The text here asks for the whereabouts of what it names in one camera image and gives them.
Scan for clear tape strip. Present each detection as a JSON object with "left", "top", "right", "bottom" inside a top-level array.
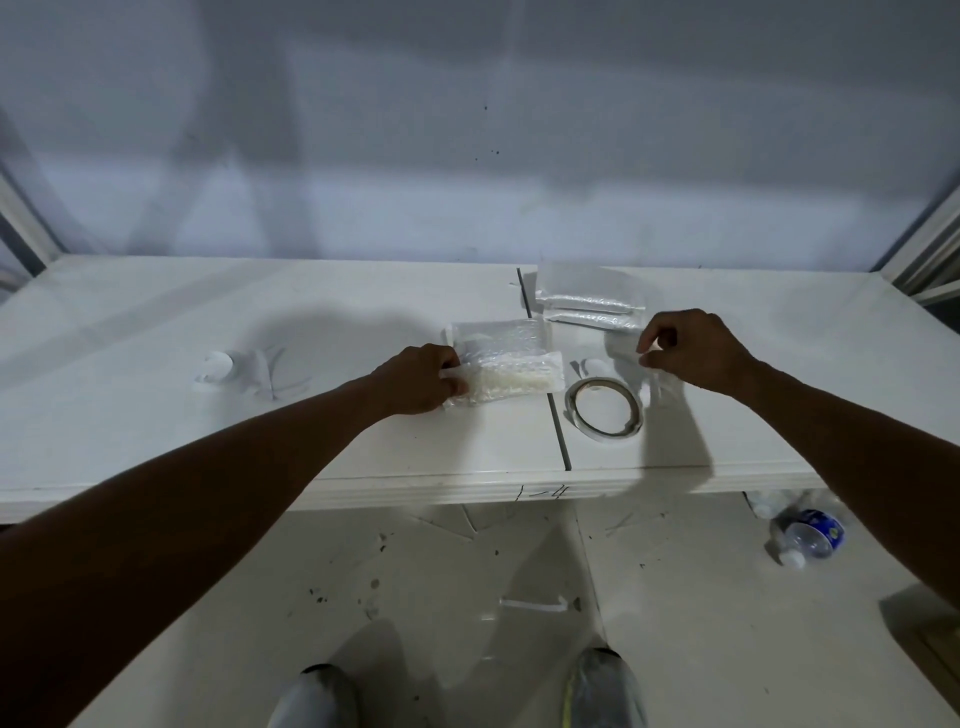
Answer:
[{"left": 633, "top": 352, "right": 676, "bottom": 410}]

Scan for person's right forearm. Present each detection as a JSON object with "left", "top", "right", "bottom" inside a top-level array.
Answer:
[{"left": 738, "top": 358, "right": 960, "bottom": 601}]

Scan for person's right hand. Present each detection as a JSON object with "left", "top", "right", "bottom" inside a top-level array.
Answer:
[{"left": 636, "top": 308, "right": 760, "bottom": 399}]

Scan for person's left shoe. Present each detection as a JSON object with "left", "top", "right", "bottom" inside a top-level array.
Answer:
[{"left": 268, "top": 663, "right": 360, "bottom": 728}]

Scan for person's shoe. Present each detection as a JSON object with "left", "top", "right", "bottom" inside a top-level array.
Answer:
[
  {"left": 561, "top": 647, "right": 649, "bottom": 728},
  {"left": 268, "top": 663, "right": 360, "bottom": 728}
]

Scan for person's right shoe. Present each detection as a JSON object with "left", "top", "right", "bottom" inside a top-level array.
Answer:
[{"left": 561, "top": 647, "right": 649, "bottom": 728}]

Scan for clear plastic bags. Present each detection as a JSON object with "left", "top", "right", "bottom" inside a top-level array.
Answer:
[{"left": 534, "top": 261, "right": 649, "bottom": 332}]

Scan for person's left forearm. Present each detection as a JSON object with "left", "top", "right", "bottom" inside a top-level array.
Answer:
[{"left": 0, "top": 372, "right": 393, "bottom": 728}]

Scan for metal frame post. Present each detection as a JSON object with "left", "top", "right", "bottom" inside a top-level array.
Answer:
[
  {"left": 872, "top": 183, "right": 960, "bottom": 309},
  {"left": 0, "top": 168, "right": 65, "bottom": 295}
]

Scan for blue label water bottle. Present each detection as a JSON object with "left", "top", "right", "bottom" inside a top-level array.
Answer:
[{"left": 771, "top": 507, "right": 847, "bottom": 570}]

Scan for bubble wrap packet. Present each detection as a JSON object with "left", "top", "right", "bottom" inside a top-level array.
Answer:
[{"left": 442, "top": 318, "right": 568, "bottom": 411}]

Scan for white crumpled tape scrap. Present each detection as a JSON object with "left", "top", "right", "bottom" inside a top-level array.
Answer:
[{"left": 195, "top": 348, "right": 250, "bottom": 387}]

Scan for person's left hand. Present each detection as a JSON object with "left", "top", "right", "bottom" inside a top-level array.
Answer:
[{"left": 370, "top": 343, "right": 471, "bottom": 418}]

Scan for clear plastic film scrap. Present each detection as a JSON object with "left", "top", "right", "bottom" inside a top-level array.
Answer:
[{"left": 247, "top": 345, "right": 312, "bottom": 400}]

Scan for double-sided tape roll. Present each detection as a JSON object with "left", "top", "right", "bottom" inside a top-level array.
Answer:
[{"left": 563, "top": 377, "right": 645, "bottom": 443}]

